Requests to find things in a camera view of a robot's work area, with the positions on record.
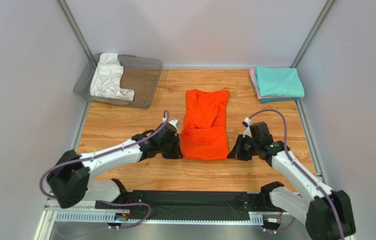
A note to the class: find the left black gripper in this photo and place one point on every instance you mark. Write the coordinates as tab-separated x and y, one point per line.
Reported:
177	153

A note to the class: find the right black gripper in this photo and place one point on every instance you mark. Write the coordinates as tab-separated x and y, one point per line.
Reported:
241	148

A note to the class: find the orange t shirt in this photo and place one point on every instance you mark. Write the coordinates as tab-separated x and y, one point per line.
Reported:
204	135

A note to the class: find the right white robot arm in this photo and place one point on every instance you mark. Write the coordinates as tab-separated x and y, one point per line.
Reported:
327	214

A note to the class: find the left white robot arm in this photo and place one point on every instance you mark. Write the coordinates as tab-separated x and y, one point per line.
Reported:
72	179

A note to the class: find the dark teal folded t shirt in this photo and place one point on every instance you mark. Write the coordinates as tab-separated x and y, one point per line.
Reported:
278	99

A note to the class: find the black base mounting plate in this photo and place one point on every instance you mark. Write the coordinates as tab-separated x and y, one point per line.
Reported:
198	205

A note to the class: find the clear plastic bin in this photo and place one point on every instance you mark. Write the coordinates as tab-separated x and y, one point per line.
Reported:
140	74

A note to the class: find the pink folded t shirt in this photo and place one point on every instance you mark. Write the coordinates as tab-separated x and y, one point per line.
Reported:
256	89

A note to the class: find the white t shirt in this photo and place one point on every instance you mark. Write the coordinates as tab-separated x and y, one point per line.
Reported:
106	81

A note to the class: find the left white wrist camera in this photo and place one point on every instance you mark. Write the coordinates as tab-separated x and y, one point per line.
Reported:
172	123

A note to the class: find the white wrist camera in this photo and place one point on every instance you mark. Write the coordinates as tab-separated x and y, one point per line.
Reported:
172	123
246	124

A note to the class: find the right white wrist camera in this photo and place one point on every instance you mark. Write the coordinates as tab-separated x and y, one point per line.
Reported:
246	124

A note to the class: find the aluminium frame rail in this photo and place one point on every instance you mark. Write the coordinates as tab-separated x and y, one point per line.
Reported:
116	216

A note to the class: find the left corner aluminium post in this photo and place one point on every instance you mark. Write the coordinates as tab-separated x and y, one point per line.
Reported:
67	13

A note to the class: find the corner aluminium post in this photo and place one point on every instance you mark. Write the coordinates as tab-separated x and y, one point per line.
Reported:
319	22
67	13

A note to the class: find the right corner aluminium post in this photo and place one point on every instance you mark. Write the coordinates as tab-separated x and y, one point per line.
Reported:
319	22

